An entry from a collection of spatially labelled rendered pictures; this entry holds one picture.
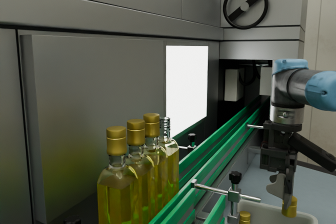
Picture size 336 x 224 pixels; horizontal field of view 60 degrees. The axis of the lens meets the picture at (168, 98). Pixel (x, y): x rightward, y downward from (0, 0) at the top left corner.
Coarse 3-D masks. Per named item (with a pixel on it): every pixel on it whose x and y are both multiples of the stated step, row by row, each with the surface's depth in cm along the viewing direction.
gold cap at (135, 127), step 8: (128, 120) 55; (136, 120) 55; (128, 128) 54; (136, 128) 54; (144, 128) 55; (128, 136) 55; (136, 136) 54; (144, 136) 56; (128, 144) 55; (136, 144) 54
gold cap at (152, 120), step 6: (144, 114) 60; (150, 114) 60; (156, 114) 60; (144, 120) 59; (150, 120) 59; (156, 120) 59; (150, 126) 59; (156, 126) 59; (150, 132) 59; (156, 132) 60
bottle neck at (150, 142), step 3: (147, 138) 60; (150, 138) 60; (153, 138) 60; (156, 138) 60; (147, 141) 60; (150, 141) 60; (153, 141) 60; (156, 141) 60; (147, 144) 60; (150, 144) 60; (153, 144) 60; (156, 144) 61; (147, 147) 60; (150, 147) 60; (153, 147) 60
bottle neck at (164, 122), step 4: (164, 116) 67; (160, 120) 65; (164, 120) 64; (168, 120) 65; (160, 124) 65; (164, 124) 65; (168, 124) 65; (160, 128) 65; (164, 128) 65; (168, 128) 65; (160, 132) 65; (164, 132) 65; (168, 132) 65; (160, 136) 65; (164, 136) 65; (168, 136) 66
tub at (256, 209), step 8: (240, 200) 88; (248, 200) 88; (240, 208) 88; (248, 208) 88; (256, 208) 87; (264, 208) 86; (272, 208) 85; (280, 208) 84; (256, 216) 87; (264, 216) 86; (272, 216) 85; (280, 216) 84; (296, 216) 82; (304, 216) 81; (312, 216) 80
